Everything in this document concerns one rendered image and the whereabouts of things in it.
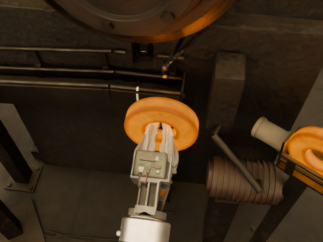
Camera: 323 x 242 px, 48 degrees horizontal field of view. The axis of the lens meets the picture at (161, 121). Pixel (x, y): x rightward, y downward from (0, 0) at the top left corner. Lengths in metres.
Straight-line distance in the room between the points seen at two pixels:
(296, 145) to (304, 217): 0.76
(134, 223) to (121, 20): 0.37
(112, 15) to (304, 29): 0.48
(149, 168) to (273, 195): 0.52
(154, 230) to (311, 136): 0.43
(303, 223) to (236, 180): 0.64
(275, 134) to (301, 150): 0.07
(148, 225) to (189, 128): 0.21
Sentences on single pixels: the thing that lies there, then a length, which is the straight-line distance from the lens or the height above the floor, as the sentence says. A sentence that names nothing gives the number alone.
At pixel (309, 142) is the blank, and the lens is 0.91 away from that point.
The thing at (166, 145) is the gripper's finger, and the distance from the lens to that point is 0.71.
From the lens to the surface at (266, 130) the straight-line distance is 0.97.
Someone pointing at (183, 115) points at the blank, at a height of 0.89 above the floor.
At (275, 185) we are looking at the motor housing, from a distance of 1.09.
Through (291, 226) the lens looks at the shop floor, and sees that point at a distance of 1.64.
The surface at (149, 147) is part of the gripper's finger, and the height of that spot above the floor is 0.84.
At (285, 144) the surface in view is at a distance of 0.94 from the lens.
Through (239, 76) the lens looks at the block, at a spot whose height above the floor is 0.80.
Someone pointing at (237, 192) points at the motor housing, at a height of 0.49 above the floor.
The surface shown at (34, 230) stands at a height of 0.01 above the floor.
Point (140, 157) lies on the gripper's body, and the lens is 0.66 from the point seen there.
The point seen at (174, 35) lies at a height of 0.91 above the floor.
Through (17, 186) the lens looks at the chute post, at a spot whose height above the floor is 0.01.
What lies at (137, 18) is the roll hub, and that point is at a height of 1.02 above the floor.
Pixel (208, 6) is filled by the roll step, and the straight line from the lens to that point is 0.76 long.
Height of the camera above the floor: 1.46
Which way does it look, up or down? 54 degrees down
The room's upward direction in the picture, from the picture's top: straight up
